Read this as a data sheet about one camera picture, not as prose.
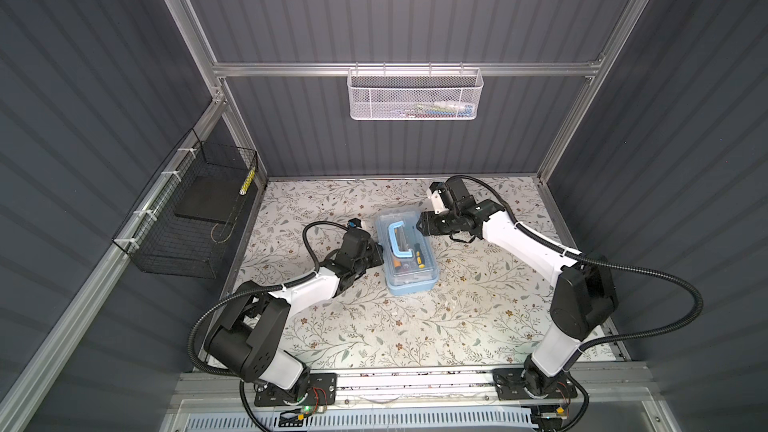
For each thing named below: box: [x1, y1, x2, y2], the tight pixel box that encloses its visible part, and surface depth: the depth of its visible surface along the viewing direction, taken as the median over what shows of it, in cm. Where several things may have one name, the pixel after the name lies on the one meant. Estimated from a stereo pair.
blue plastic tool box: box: [376, 210, 440, 295], surface depth 88 cm
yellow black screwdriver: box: [414, 243, 426, 269], surface depth 88 cm
